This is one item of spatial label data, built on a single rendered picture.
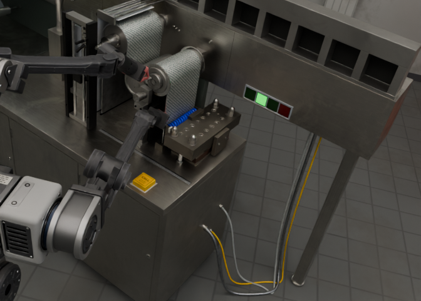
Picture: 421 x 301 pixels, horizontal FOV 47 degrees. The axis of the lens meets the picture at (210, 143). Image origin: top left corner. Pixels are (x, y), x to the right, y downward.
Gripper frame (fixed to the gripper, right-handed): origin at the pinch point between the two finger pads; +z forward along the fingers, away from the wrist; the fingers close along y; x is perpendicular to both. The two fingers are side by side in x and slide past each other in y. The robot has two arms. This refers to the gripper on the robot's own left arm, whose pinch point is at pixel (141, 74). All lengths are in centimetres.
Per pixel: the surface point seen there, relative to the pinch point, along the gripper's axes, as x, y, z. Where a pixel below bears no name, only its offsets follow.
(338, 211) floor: -15, 81, 184
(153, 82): -0.4, 2.8, 6.7
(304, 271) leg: -53, 86, 116
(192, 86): 7.0, 9.1, 27.9
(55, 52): -10, -69, 26
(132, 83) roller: -5.1, -10.6, 13.5
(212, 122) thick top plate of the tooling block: -3.6, 22.9, 37.1
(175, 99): -2.1, 9.0, 20.0
